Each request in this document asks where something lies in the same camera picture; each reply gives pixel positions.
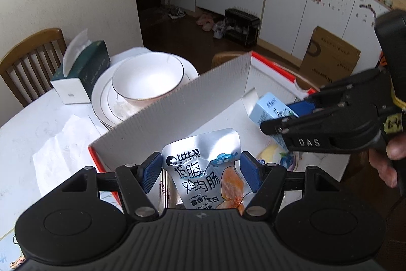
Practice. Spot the white lower cabinet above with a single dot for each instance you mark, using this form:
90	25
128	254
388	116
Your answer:
285	4

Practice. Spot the silver chicken sausage packet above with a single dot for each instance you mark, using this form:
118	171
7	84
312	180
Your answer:
203	163

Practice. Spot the white marble desktop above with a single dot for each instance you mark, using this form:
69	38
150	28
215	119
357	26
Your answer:
31	125

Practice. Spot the light blue small carton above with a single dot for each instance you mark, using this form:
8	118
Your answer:
269	109

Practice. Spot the small white plate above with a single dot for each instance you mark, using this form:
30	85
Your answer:
119	106

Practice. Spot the wooden slatted chair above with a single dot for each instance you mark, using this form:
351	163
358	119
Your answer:
31	42

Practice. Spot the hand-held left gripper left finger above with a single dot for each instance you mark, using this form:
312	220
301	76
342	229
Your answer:
150	172

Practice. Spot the red cardboard shoe box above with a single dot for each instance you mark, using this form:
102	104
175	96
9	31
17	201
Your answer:
177	112

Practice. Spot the stack of white plates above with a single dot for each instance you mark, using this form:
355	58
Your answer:
99	102

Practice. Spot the white paper napkin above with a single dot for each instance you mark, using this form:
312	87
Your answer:
63	156

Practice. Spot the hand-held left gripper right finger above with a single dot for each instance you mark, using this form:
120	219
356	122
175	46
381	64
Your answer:
252	174

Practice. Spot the white bowl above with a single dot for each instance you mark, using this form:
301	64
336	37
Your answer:
146	77

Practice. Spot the pair of sneakers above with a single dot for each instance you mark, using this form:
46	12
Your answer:
177	13

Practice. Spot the blueberry pastry packet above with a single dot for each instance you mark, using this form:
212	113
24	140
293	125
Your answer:
285	160

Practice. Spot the brown cardboard box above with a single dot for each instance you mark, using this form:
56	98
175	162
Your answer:
330	58

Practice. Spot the pink slippers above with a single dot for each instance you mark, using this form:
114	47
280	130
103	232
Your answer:
205	21

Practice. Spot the green tissue box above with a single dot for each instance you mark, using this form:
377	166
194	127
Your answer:
92	67

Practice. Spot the person's right hand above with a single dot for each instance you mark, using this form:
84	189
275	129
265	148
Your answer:
382	166

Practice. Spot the black shoe rack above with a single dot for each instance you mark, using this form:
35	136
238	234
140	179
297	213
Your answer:
242	26

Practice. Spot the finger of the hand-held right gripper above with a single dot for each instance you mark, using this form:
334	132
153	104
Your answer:
301	108
285	125

